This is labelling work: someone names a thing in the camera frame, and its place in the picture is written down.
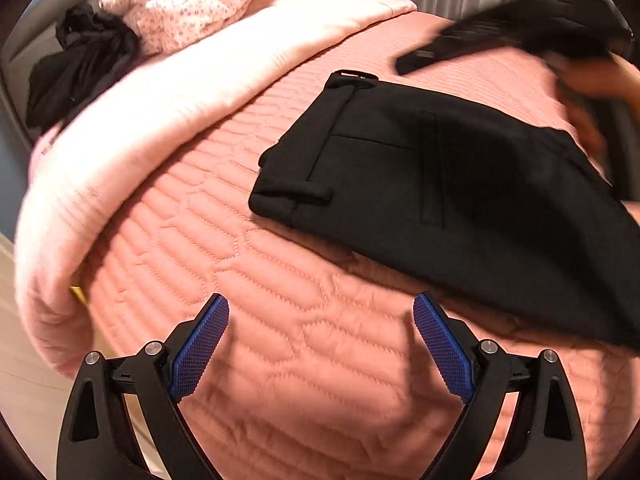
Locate black pants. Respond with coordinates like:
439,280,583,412
248,69,640,348

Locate floral pink pillow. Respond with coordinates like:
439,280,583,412
97,0,326,56

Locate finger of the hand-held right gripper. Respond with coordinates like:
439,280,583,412
396,10,526,76

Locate salmon quilted bedspread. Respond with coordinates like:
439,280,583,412
30,10,640,480

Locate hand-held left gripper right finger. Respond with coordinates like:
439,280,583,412
413,292,588,480

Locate light pink blanket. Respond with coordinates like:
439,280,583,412
15,0,418,376

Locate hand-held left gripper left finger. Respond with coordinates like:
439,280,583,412
56,294,230,480

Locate black cloth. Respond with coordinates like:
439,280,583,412
26,2,143,131

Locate person's right hand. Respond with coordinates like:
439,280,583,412
557,55,640,161

